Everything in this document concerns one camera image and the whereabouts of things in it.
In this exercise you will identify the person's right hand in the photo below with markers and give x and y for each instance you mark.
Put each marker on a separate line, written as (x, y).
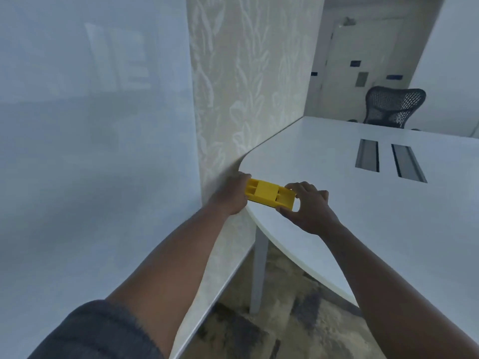
(312, 213)

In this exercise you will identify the person's left hand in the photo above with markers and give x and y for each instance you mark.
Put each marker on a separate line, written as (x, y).
(232, 194)

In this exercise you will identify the person's right thumb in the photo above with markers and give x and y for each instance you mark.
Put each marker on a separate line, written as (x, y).
(286, 213)

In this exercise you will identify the person's left fingers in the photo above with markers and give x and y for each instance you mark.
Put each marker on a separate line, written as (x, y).
(245, 183)

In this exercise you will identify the yellow plastic block tool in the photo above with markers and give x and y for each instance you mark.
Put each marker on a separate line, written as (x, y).
(268, 194)

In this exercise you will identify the person's right forearm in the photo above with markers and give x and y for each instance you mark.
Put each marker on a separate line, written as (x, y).
(393, 295)

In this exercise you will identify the person's left forearm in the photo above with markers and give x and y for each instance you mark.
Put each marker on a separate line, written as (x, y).
(176, 272)

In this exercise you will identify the white table leg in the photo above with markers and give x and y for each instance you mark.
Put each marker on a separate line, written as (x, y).
(259, 272)

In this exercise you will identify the black mesh office chair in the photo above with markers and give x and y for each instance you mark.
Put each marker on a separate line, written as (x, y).
(393, 106)

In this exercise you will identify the white door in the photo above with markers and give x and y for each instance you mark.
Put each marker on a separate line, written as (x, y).
(361, 67)

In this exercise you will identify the grey sleeve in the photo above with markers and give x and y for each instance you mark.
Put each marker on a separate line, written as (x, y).
(97, 332)

